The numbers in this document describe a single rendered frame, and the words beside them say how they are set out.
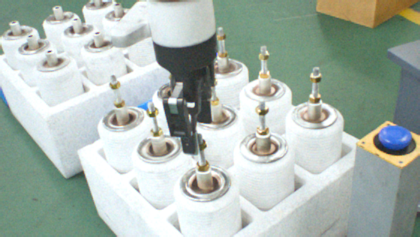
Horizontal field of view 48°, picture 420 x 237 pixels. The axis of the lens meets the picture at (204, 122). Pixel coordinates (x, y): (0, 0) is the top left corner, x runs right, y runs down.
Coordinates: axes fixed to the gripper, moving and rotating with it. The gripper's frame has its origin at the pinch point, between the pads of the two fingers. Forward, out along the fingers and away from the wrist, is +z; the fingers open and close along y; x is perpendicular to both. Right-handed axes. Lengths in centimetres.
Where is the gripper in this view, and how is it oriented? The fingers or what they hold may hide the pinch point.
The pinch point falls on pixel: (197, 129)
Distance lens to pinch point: 63.3
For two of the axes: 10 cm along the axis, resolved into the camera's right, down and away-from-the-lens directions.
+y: 2.6, -5.9, 7.7
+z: 1.1, 8.1, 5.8
